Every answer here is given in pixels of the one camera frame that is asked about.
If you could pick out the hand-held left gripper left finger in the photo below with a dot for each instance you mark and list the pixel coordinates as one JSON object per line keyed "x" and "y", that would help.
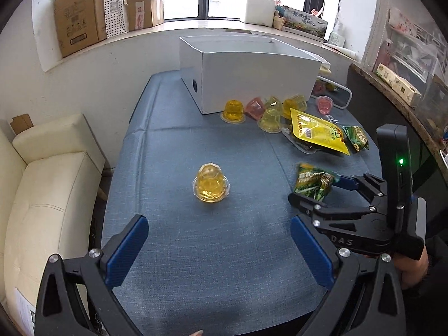
{"x": 126, "y": 248}

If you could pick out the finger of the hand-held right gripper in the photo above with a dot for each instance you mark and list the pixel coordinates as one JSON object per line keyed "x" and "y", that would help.
{"x": 308, "y": 204}
{"x": 344, "y": 182}

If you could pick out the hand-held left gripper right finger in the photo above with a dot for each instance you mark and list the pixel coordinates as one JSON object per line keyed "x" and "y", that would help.
{"x": 311, "y": 252}

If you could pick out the green pea snack packet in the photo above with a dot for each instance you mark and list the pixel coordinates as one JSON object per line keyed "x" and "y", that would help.
{"x": 311, "y": 182}
{"x": 355, "y": 138}

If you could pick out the white rectangular box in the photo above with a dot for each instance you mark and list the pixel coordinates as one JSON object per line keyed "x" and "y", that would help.
{"x": 252, "y": 77}

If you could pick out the person's right hand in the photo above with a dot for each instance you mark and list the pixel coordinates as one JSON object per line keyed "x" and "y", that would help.
{"x": 414, "y": 269}

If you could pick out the blue fabric table cover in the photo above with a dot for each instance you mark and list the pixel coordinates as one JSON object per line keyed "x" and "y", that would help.
{"x": 175, "y": 252}

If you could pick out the yellow snack bag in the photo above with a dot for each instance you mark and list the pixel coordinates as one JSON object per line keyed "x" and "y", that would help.
{"x": 316, "y": 131}

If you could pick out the clear plastic snack packet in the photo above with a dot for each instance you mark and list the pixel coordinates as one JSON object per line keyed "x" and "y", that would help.
{"x": 294, "y": 142}

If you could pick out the stone counter ledge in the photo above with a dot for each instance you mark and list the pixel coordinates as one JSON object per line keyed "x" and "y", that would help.
{"x": 402, "y": 112}

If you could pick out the pink jelly cup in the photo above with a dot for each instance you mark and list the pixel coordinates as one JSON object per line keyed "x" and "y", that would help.
{"x": 324, "y": 105}
{"x": 254, "y": 107}

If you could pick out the grey basket with white rim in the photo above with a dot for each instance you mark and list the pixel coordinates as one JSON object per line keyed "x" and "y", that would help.
{"x": 344, "y": 98}

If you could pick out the pale yellow jelly cup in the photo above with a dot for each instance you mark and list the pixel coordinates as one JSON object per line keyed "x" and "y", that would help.
{"x": 270, "y": 121}
{"x": 274, "y": 103}

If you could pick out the green and cream box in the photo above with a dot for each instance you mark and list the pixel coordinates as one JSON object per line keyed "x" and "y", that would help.
{"x": 406, "y": 91}
{"x": 384, "y": 74}

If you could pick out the cream leather sofa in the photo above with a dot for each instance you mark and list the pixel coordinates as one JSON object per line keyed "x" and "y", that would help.
{"x": 45, "y": 199}

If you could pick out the white tube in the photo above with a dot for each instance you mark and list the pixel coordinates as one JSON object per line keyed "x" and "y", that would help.
{"x": 344, "y": 51}

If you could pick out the clear plastic container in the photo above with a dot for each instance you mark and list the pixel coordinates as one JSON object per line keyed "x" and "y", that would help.
{"x": 416, "y": 45}

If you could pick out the white plastic bottle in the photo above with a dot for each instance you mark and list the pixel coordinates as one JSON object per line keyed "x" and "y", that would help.
{"x": 336, "y": 36}

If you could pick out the small brown cardboard piece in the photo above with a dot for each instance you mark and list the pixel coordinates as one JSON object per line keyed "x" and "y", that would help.
{"x": 21, "y": 124}

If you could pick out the printed landscape box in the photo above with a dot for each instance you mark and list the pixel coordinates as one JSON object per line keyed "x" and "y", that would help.
{"x": 304, "y": 22}

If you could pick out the pink paper decoration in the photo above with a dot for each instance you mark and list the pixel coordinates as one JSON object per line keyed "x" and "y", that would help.
{"x": 316, "y": 11}

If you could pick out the small beige bag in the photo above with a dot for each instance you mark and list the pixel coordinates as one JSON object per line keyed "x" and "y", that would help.
{"x": 279, "y": 21}

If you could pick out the white foam box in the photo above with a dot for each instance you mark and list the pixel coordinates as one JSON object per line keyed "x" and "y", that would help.
{"x": 259, "y": 10}

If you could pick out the large cardboard box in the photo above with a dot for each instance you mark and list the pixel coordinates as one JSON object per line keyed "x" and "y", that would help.
{"x": 77, "y": 17}

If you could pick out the small open cardboard box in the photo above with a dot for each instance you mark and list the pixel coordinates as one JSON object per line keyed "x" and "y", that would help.
{"x": 143, "y": 12}

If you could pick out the white dotted paper bag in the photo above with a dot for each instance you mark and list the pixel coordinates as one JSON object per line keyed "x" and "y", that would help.
{"x": 115, "y": 10}

